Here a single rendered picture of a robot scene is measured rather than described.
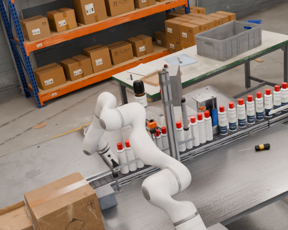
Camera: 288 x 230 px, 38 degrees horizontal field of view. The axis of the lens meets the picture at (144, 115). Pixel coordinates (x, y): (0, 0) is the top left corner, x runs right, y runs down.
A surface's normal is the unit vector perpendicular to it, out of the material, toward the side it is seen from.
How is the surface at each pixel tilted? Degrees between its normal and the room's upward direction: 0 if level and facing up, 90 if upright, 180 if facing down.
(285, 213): 1
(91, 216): 90
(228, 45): 90
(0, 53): 90
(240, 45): 90
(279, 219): 1
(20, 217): 0
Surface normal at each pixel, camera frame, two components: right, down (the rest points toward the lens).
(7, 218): -0.15, -0.88
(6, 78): 0.54, 0.31
